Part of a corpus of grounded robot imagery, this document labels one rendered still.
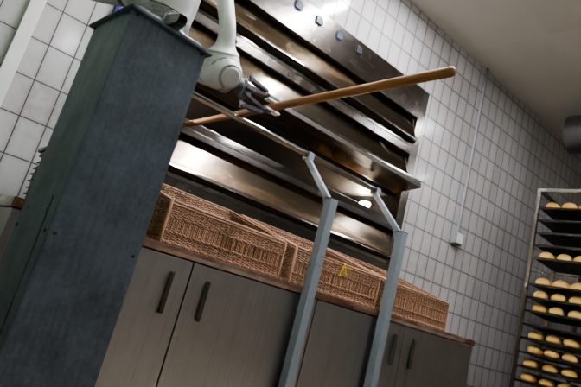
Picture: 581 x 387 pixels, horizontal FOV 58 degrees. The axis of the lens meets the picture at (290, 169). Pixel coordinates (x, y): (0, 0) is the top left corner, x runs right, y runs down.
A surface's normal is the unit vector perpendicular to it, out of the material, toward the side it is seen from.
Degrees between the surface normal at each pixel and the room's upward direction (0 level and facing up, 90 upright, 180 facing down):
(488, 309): 90
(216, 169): 70
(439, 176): 90
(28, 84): 90
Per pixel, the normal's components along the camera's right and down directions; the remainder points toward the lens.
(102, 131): 0.69, -0.01
